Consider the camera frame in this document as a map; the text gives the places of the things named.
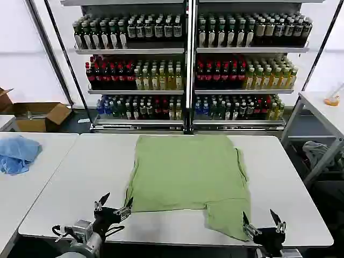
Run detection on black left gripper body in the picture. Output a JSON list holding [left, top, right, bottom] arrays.
[[93, 206, 124, 238]]

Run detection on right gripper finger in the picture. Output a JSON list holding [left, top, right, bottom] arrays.
[[242, 211, 262, 239], [269, 209, 287, 233]]

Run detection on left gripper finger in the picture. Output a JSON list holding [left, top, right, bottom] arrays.
[[113, 197, 134, 217], [94, 192, 111, 212]]

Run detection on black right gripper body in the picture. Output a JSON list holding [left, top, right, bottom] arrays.
[[252, 227, 286, 253]]

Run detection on green t-shirt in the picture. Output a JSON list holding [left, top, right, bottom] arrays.
[[124, 134, 252, 242]]

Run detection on grey crumpled cloth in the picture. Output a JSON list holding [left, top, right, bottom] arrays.
[[302, 140, 344, 173]]

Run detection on white side table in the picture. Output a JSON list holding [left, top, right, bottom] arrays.
[[0, 131, 80, 258]]

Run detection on blue crumpled cloth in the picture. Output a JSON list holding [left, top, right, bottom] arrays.
[[0, 134, 44, 176]]

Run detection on open cardboard box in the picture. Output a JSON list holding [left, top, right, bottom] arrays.
[[0, 87, 73, 133]]

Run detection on orange object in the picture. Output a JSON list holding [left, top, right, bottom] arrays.
[[323, 82, 344, 107]]

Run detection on shelf rack with bottles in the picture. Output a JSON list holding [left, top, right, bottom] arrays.
[[60, 0, 314, 135]]

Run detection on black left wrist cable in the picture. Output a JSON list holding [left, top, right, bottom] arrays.
[[52, 224, 126, 243]]

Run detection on grey frame side table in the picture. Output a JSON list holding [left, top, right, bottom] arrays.
[[279, 91, 344, 189]]

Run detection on black diagonal frame pole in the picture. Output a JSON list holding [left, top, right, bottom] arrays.
[[300, 0, 344, 92], [42, 0, 95, 127], [27, 0, 75, 107]]

